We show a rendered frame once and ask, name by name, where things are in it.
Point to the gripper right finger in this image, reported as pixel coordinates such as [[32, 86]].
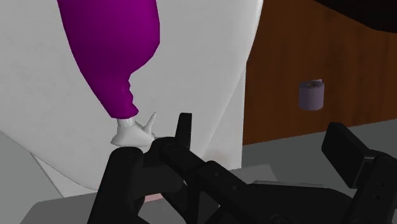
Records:
[[347, 152]]

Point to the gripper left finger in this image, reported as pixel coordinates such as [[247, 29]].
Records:
[[173, 161]]

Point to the grey toilet paper roll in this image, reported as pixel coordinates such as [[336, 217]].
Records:
[[311, 95]]

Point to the purple bottle with white nozzle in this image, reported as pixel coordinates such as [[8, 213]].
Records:
[[108, 52]]

